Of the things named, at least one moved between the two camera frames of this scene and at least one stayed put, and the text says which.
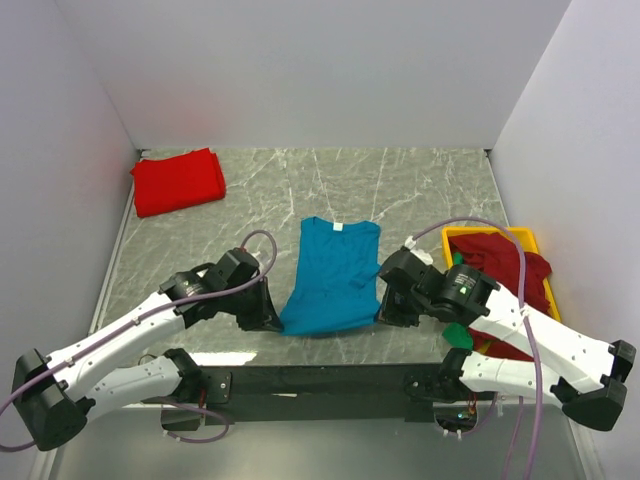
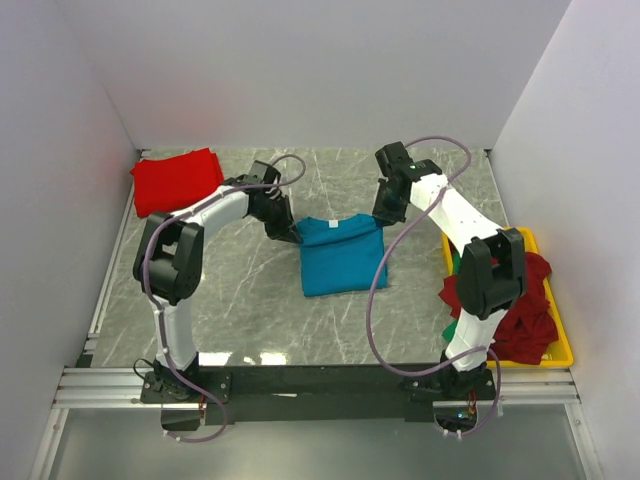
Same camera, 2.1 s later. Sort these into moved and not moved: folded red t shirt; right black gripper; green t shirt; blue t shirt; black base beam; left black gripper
Moved: right black gripper; blue t shirt; left black gripper
Not moved: folded red t shirt; green t shirt; black base beam
